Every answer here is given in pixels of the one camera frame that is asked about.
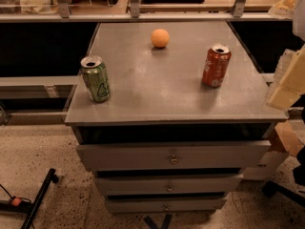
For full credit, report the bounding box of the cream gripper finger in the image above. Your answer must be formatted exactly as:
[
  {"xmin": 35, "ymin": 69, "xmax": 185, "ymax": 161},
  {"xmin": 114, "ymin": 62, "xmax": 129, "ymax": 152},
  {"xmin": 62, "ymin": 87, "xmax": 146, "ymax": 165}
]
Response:
[{"xmin": 266, "ymin": 47, "xmax": 305, "ymax": 110}]

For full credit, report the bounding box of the middle grey drawer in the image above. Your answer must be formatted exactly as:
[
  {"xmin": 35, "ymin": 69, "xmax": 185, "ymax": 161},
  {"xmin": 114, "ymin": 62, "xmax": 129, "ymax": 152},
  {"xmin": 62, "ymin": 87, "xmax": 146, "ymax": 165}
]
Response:
[{"xmin": 94, "ymin": 175, "xmax": 243, "ymax": 196}]

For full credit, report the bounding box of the orange ball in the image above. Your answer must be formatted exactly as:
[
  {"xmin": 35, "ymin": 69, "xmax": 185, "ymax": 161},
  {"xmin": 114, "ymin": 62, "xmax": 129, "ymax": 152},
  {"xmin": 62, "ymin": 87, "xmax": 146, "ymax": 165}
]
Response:
[{"xmin": 151, "ymin": 29, "xmax": 170, "ymax": 48}]

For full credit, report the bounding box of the grey drawer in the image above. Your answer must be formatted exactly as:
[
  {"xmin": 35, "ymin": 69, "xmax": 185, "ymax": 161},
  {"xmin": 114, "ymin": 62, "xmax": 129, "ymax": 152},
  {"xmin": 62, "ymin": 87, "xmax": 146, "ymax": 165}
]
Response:
[
  {"xmin": 76, "ymin": 140, "xmax": 271, "ymax": 171},
  {"xmin": 94, "ymin": 175, "xmax": 243, "ymax": 196},
  {"xmin": 105, "ymin": 198, "xmax": 227, "ymax": 214}
]

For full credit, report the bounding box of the red coke can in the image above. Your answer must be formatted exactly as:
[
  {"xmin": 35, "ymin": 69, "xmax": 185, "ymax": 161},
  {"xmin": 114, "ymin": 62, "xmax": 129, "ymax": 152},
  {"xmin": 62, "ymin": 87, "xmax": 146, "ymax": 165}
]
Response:
[{"xmin": 202, "ymin": 44, "xmax": 232, "ymax": 88}]

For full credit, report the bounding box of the green soda can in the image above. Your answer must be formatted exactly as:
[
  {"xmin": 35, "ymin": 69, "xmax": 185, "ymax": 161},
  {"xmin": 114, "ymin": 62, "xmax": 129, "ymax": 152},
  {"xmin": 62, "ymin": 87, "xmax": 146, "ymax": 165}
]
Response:
[{"xmin": 81, "ymin": 55, "xmax": 111, "ymax": 103}]

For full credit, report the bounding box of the top grey drawer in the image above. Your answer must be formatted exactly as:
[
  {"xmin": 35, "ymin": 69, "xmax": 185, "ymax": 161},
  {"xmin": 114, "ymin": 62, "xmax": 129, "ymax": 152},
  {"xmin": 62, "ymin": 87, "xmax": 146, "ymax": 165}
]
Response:
[{"xmin": 76, "ymin": 140, "xmax": 271, "ymax": 171}]

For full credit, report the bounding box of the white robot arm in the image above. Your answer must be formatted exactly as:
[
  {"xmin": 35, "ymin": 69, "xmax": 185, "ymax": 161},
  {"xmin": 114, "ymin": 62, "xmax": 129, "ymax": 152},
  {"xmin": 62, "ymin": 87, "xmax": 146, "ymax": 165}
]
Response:
[{"xmin": 266, "ymin": 0, "xmax": 305, "ymax": 109}]

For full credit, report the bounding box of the black stand leg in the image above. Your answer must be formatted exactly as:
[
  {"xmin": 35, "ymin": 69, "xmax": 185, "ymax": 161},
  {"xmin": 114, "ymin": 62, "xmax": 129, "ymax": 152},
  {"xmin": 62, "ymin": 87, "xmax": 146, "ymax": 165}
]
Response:
[{"xmin": 0, "ymin": 168, "xmax": 59, "ymax": 229}]

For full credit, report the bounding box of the black chair base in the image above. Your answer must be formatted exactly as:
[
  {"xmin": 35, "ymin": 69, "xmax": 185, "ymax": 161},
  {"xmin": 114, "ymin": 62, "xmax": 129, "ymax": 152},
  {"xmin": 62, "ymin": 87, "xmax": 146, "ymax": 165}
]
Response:
[{"xmin": 262, "ymin": 146, "xmax": 305, "ymax": 207}]

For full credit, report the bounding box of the metal shelf rail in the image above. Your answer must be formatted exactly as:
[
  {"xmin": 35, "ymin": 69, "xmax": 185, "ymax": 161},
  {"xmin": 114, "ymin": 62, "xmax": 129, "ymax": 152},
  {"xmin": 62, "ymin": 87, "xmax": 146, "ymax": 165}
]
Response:
[{"xmin": 0, "ymin": 0, "xmax": 281, "ymax": 22}]

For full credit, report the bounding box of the bottom grey drawer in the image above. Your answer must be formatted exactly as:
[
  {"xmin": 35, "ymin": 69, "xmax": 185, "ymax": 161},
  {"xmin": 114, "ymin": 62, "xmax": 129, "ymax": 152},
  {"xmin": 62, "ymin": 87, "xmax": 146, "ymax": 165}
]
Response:
[{"xmin": 105, "ymin": 198, "xmax": 227, "ymax": 214}]

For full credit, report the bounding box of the grey drawer cabinet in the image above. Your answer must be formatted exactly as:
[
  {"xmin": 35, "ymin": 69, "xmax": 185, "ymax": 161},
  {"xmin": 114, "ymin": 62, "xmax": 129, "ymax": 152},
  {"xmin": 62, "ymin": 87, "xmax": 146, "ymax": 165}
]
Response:
[{"xmin": 66, "ymin": 22, "xmax": 286, "ymax": 200}]

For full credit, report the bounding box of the cardboard box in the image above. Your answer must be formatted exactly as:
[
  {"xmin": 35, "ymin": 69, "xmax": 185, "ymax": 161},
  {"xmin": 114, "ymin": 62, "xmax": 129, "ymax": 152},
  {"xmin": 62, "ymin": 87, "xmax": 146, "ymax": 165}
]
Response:
[{"xmin": 242, "ymin": 121, "xmax": 305, "ymax": 181}]

